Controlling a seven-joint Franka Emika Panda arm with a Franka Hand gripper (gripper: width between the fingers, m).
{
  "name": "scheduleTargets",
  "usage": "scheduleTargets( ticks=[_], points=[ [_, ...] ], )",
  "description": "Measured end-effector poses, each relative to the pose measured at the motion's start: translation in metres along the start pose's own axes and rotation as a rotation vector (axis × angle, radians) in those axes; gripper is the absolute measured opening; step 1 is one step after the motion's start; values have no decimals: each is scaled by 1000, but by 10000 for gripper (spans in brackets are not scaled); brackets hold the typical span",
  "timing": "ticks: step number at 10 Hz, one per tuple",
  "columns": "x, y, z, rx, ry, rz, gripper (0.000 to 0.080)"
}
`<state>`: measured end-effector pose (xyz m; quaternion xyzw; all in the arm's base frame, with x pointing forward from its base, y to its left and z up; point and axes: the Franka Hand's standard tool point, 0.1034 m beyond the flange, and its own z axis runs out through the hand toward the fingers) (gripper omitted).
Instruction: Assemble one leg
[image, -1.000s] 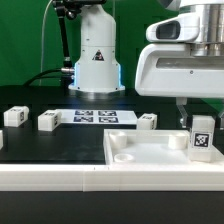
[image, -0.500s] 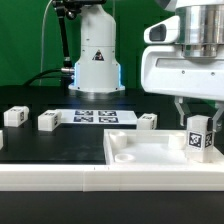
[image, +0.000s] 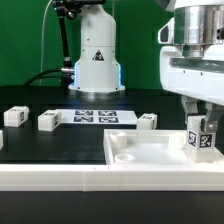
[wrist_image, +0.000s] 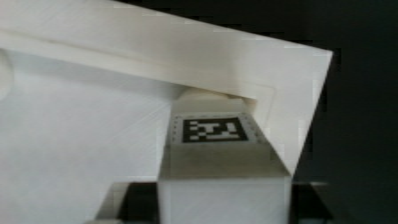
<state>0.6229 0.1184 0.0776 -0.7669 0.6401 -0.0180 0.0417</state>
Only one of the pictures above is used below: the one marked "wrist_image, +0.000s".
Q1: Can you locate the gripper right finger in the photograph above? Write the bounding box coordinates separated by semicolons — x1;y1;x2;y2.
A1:
290;182;348;224

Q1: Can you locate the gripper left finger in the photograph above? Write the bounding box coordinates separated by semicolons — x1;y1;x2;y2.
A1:
87;182;160;224

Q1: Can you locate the white table leg with tag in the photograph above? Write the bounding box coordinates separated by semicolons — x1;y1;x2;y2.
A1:
158;89;291;224

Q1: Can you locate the white square tabletop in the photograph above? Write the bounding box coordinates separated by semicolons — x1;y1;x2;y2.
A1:
0;0;332;224

